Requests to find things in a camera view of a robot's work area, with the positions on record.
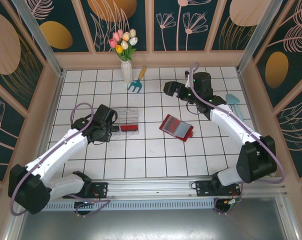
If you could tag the black card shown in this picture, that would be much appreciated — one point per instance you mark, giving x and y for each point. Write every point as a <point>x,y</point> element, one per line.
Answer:
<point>116,129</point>

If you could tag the plain red card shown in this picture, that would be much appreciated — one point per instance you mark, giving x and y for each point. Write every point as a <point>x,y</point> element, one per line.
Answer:
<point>129,128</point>

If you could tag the red card holder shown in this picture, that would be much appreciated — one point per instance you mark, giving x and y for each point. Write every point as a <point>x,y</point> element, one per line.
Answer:
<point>162,128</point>

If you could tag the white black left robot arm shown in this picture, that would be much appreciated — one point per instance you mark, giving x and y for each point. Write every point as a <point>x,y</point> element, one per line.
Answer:
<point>61,147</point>

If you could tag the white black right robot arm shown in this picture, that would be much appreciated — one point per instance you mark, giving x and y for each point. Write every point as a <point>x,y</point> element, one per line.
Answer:
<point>231,125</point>

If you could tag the grey-blue card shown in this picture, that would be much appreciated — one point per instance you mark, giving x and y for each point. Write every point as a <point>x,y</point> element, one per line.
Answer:
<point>183,130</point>

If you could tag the clear plastic compartment box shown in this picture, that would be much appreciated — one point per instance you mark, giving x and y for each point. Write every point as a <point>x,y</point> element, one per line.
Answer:
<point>128,115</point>

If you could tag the light blue garden trowel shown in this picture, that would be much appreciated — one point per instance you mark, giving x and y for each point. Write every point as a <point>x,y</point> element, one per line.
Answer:
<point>233,100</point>

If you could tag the white ribbed vase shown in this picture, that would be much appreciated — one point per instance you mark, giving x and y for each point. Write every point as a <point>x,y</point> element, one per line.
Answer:
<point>126,72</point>

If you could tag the artificial tulip bouquet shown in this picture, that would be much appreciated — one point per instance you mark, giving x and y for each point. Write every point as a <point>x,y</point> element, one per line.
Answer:
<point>123,42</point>

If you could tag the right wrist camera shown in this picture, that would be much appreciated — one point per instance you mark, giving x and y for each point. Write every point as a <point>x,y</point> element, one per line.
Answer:
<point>187,73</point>

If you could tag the aluminium frame post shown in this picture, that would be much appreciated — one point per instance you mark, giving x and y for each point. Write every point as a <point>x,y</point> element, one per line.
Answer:
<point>42,42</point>
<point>259,37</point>

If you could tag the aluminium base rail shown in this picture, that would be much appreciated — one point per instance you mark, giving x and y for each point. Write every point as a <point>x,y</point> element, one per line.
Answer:
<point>151,187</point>

